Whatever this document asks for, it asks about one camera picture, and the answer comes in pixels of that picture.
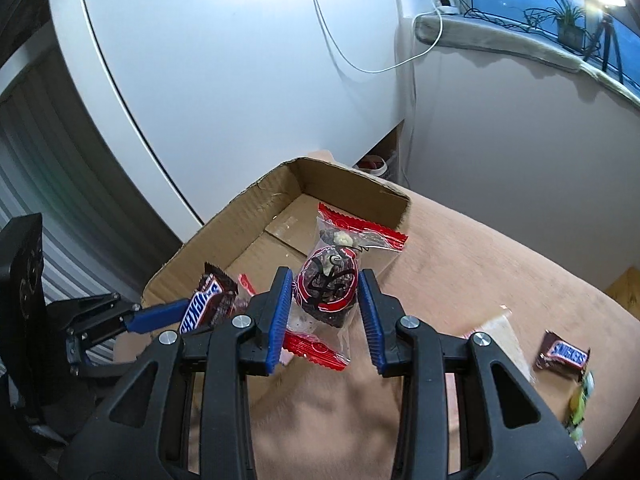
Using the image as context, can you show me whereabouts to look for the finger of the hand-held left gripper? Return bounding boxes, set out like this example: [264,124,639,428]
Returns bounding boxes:
[65,294,190,378]

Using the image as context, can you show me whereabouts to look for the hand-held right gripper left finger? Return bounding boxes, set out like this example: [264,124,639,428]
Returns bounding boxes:
[57,266,296,480]

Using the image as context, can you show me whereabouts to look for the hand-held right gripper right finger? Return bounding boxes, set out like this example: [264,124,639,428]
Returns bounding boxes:
[357,268,588,480]

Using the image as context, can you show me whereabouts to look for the brown chocolate bar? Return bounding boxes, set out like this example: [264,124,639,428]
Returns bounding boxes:
[532,330,591,373]
[177,261,238,336]

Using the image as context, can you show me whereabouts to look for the clear red-ended snack packet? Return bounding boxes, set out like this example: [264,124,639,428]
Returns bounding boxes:
[460,305,536,386]
[235,274,257,311]
[280,202,408,372]

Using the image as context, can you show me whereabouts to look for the cardboard box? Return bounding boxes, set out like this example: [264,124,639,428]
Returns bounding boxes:
[116,156,412,411]

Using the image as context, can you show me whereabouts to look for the green candy packet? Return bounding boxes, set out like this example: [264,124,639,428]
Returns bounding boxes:
[562,370,596,448]

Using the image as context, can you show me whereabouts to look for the grey slatted panel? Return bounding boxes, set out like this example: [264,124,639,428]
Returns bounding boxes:
[0,50,193,361]

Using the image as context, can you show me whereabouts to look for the white wardrobe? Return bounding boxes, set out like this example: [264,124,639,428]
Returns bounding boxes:
[47,0,416,231]

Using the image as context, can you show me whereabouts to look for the grey windowsill cloth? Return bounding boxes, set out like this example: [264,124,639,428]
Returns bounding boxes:
[414,12,640,106]

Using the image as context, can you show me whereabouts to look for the potted plant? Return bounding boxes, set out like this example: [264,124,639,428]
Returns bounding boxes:
[522,0,588,51]

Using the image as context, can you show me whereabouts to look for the tripod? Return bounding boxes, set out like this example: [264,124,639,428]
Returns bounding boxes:
[582,10,626,83]

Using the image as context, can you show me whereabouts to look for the white cable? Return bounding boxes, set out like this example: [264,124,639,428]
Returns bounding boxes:
[299,0,446,73]

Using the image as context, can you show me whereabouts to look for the black cables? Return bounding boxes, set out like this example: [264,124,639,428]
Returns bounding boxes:
[432,0,526,26]

